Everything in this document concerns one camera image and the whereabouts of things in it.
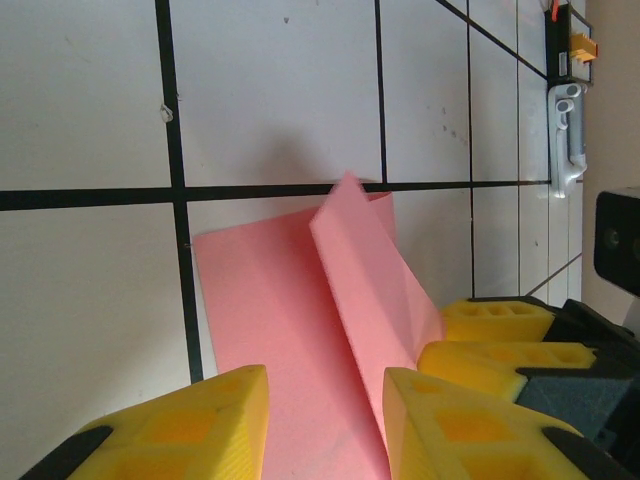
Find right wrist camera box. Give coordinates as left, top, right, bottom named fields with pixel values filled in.
left=593, top=185, right=640, bottom=297

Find white plastic clip holder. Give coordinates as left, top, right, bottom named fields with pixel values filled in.
left=547, top=82, right=589, bottom=200

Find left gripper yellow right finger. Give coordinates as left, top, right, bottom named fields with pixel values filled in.
left=383, top=367, right=636, bottom=480

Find black board yellow connectors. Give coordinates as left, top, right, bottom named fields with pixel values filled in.
left=544, top=3, right=600, bottom=85

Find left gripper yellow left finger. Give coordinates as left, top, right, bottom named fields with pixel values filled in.
left=19, top=364, right=271, bottom=480

